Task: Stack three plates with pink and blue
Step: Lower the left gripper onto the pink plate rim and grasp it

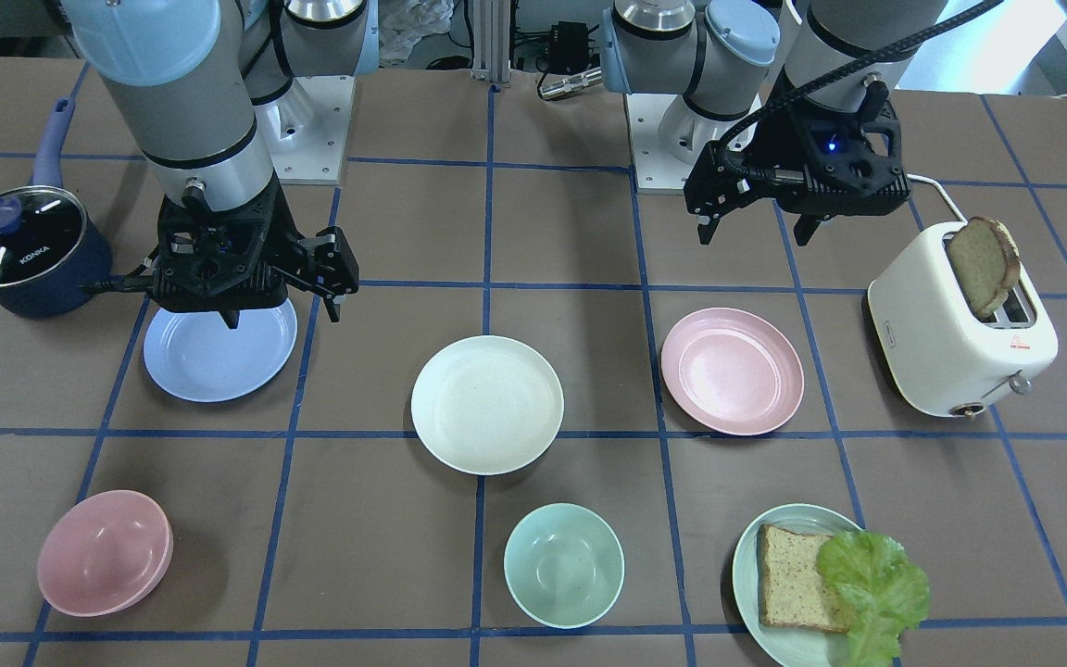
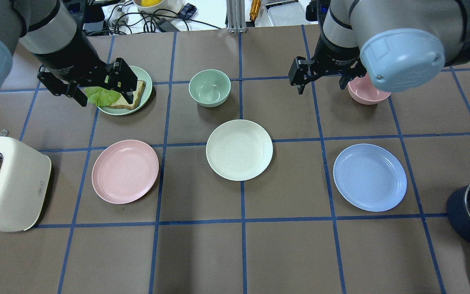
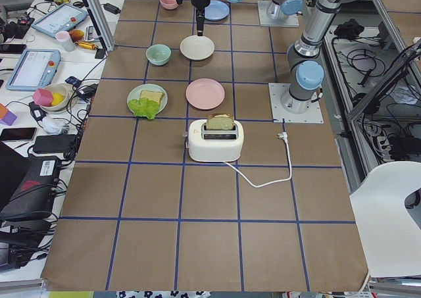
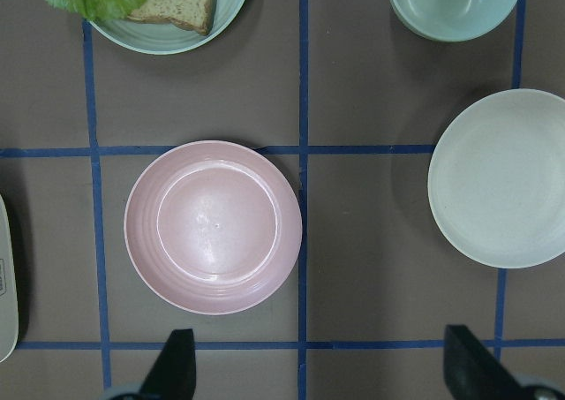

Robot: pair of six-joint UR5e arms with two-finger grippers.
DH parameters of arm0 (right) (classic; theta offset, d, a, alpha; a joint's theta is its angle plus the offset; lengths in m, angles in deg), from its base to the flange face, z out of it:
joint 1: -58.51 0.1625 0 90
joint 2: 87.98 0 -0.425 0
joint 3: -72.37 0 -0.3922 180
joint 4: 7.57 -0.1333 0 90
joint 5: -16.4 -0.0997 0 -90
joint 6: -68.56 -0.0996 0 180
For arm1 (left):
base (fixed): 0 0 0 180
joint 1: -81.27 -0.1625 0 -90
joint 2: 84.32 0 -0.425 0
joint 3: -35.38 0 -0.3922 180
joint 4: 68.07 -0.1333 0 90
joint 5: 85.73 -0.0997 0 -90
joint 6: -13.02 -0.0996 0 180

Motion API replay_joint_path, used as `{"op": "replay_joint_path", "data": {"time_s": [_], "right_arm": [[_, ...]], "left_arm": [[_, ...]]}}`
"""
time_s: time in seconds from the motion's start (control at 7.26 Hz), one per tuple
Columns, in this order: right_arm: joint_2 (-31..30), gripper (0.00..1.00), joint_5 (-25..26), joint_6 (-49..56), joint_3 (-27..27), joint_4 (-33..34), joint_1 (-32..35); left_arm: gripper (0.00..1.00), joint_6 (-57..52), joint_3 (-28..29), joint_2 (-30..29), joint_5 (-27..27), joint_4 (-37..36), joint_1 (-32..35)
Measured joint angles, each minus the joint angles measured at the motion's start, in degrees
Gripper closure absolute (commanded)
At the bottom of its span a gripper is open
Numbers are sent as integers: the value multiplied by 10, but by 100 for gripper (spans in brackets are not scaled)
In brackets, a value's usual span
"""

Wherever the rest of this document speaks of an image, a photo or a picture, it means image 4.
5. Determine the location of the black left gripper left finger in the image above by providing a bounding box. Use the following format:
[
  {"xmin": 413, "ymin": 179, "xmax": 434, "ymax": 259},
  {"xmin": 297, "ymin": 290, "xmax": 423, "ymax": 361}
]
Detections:
[{"xmin": 139, "ymin": 329, "xmax": 196, "ymax": 399}]

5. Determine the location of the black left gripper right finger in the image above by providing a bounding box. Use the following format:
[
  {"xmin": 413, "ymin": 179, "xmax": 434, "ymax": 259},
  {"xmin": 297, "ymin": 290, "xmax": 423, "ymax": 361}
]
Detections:
[{"xmin": 443, "ymin": 325, "xmax": 535, "ymax": 400}]

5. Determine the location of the pink plate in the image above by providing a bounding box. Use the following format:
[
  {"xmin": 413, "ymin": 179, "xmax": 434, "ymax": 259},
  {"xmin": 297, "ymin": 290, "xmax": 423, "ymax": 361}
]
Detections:
[{"xmin": 124, "ymin": 140, "xmax": 302, "ymax": 315}]

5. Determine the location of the cream white plate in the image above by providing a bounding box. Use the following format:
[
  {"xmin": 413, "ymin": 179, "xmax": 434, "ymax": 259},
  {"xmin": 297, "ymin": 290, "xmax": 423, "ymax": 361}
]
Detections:
[{"xmin": 427, "ymin": 88, "xmax": 564, "ymax": 268}]

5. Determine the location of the light green plate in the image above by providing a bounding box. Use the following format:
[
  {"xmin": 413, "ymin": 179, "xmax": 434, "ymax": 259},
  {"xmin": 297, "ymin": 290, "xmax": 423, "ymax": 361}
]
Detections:
[{"xmin": 91, "ymin": 0, "xmax": 245, "ymax": 56}]

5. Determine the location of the light green bowl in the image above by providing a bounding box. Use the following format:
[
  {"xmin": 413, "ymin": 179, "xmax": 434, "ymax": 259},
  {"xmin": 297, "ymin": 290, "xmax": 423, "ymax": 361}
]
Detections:
[{"xmin": 389, "ymin": 0, "xmax": 518, "ymax": 42}]

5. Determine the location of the brown bread slice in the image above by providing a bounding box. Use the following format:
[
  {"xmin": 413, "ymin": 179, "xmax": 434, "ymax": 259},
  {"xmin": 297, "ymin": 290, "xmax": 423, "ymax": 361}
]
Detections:
[{"xmin": 126, "ymin": 0, "xmax": 216, "ymax": 35}]

